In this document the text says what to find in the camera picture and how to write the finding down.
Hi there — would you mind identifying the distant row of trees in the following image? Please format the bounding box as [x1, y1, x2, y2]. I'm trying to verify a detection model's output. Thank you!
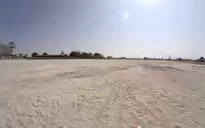
[0, 40, 205, 63]

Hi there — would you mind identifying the pale sand ground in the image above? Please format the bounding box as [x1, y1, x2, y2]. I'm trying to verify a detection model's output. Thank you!
[0, 58, 205, 128]

